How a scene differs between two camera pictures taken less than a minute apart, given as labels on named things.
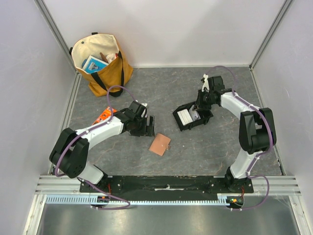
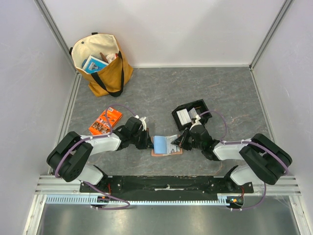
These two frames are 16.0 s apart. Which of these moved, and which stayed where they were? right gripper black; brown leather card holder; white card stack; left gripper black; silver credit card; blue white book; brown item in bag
Moved: silver credit card; left gripper black; brown leather card holder; right gripper black
Stayed: brown item in bag; white card stack; blue white book
